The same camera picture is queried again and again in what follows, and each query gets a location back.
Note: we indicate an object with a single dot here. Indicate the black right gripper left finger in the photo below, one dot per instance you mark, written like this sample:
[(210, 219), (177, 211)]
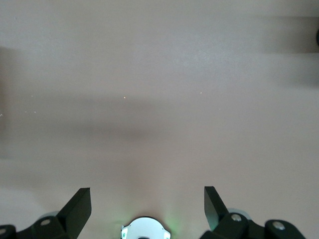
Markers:
[(74, 214)]

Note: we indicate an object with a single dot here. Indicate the black round object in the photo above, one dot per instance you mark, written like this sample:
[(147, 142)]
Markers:
[(318, 37)]

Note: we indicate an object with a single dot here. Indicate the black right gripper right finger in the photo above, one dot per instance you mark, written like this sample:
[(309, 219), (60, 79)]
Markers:
[(215, 211)]

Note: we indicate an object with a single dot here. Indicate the brown table cover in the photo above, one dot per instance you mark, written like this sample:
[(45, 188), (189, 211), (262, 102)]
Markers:
[(99, 62)]

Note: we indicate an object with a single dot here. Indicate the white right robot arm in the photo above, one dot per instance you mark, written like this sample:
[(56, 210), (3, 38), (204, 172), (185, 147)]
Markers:
[(145, 227)]

